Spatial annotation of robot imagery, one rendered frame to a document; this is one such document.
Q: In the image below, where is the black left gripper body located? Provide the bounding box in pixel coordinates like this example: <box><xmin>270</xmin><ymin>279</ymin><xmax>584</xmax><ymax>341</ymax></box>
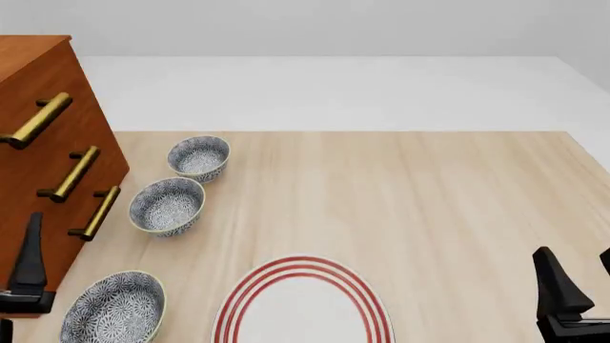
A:
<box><xmin>0</xmin><ymin>289</ymin><xmax>56</xmax><ymax>315</ymax></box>

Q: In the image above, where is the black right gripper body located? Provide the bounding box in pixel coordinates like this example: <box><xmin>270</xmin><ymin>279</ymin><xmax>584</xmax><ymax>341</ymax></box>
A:
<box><xmin>537</xmin><ymin>313</ymin><xmax>610</xmax><ymax>343</ymax></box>

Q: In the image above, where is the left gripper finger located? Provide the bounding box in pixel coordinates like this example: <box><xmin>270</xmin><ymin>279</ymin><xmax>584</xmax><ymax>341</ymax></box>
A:
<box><xmin>8</xmin><ymin>212</ymin><xmax>49</xmax><ymax>297</ymax></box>

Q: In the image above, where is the wooden drawer front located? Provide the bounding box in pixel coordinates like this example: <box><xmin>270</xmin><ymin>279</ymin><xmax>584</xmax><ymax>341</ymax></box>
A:
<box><xmin>28</xmin><ymin>131</ymin><xmax>131</xmax><ymax>293</ymax></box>
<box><xmin>0</xmin><ymin>38</ymin><xmax>95</xmax><ymax>189</ymax></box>
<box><xmin>0</xmin><ymin>89</ymin><xmax>114</xmax><ymax>287</ymax></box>

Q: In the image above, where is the wooden cabinet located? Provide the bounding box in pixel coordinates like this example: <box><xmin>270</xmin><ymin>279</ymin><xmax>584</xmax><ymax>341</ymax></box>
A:
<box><xmin>0</xmin><ymin>34</ymin><xmax>131</xmax><ymax>320</ymax></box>

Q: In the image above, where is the blue patterned bowl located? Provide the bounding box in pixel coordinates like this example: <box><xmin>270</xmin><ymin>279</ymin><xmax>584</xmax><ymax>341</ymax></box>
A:
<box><xmin>167</xmin><ymin>134</ymin><xmax>232</xmax><ymax>185</ymax></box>
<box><xmin>129</xmin><ymin>176</ymin><xmax>207</xmax><ymax>238</ymax></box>
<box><xmin>59</xmin><ymin>270</ymin><xmax>167</xmax><ymax>343</ymax></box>

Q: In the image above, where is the white plate with red rings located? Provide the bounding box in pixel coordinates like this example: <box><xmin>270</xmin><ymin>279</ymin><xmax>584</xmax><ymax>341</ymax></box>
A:
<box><xmin>211</xmin><ymin>253</ymin><xmax>396</xmax><ymax>343</ymax></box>

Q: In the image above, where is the brass drawer handle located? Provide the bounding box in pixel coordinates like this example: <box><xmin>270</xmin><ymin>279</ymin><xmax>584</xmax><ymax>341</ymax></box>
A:
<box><xmin>67</xmin><ymin>185</ymin><xmax>122</xmax><ymax>243</ymax></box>
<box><xmin>0</xmin><ymin>91</ymin><xmax>74</xmax><ymax>151</ymax></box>
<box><xmin>36</xmin><ymin>145</ymin><xmax>101</xmax><ymax>204</ymax></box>

